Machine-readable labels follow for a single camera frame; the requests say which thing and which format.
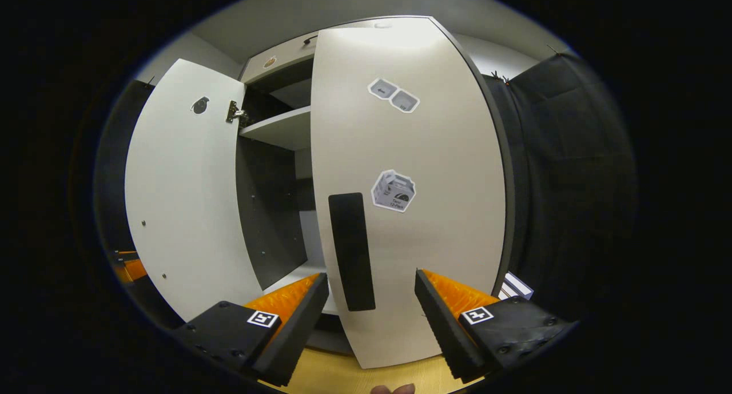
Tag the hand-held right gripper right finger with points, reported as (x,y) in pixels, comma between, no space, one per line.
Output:
(443,337)

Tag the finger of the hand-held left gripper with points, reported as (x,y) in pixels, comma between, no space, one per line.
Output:
(132,269)
(124,253)

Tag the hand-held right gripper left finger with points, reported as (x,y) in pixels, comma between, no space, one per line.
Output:
(297,337)

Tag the grey cabinet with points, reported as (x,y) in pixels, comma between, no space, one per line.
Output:
(269,211)

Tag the cabinet drawer front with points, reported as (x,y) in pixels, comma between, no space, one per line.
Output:
(283,56)

